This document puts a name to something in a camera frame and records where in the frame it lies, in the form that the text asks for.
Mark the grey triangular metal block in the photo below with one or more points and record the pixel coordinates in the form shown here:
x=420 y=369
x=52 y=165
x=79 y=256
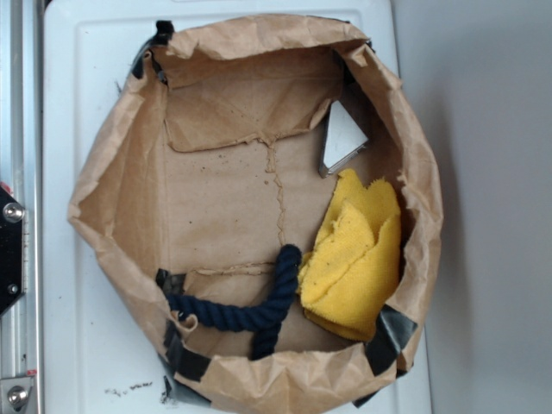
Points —
x=343 y=140

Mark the white plastic tray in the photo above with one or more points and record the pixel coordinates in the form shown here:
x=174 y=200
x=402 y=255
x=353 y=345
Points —
x=97 y=359

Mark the black mounting plate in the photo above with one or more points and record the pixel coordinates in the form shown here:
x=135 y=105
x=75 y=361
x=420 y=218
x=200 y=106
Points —
x=11 y=251

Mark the brown paper bag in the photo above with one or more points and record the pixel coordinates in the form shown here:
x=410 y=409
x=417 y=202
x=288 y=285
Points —
x=207 y=167

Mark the yellow cloth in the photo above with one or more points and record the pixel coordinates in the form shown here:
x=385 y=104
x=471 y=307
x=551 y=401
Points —
x=354 y=266

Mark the aluminium frame rail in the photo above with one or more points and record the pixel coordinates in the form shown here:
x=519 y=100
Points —
x=21 y=343

